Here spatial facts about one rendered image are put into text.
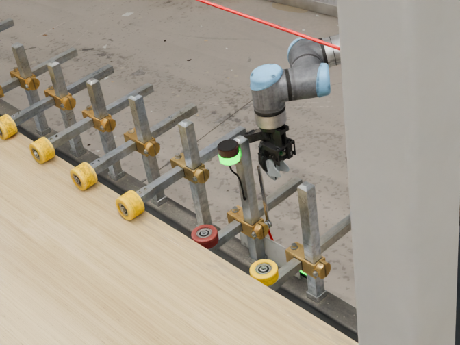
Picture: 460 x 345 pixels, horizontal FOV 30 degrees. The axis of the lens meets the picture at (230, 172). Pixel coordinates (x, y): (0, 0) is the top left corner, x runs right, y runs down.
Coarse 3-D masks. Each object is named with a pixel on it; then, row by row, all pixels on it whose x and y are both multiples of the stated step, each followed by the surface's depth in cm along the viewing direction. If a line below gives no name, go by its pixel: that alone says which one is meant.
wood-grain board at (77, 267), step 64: (0, 192) 288; (64, 192) 283; (0, 256) 261; (64, 256) 257; (128, 256) 253; (192, 256) 249; (0, 320) 238; (64, 320) 235; (128, 320) 232; (192, 320) 229; (256, 320) 226; (320, 320) 223
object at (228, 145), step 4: (228, 140) 245; (232, 140) 245; (220, 144) 244; (224, 144) 244; (228, 144) 243; (232, 144) 243; (236, 144) 243; (220, 148) 242; (224, 148) 242; (228, 148) 242; (232, 148) 242; (240, 156) 247; (240, 160) 247; (240, 164) 248; (240, 180) 252; (240, 184) 253; (244, 196) 256; (244, 200) 257
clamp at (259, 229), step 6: (240, 210) 268; (228, 216) 268; (234, 216) 266; (240, 216) 266; (240, 222) 265; (246, 222) 263; (258, 222) 262; (246, 228) 264; (252, 228) 261; (258, 228) 261; (264, 228) 262; (246, 234) 265; (252, 234) 262; (258, 234) 261; (264, 234) 263
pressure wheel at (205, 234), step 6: (198, 228) 258; (204, 228) 258; (210, 228) 257; (192, 234) 256; (198, 234) 256; (204, 234) 256; (210, 234) 256; (216, 234) 255; (198, 240) 254; (204, 240) 253; (210, 240) 254; (216, 240) 256; (204, 246) 254; (210, 246) 255
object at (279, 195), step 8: (288, 184) 277; (296, 184) 277; (272, 192) 275; (280, 192) 274; (288, 192) 276; (272, 200) 272; (280, 200) 274; (232, 224) 265; (240, 224) 265; (224, 232) 262; (232, 232) 263; (224, 240) 262; (216, 248) 260
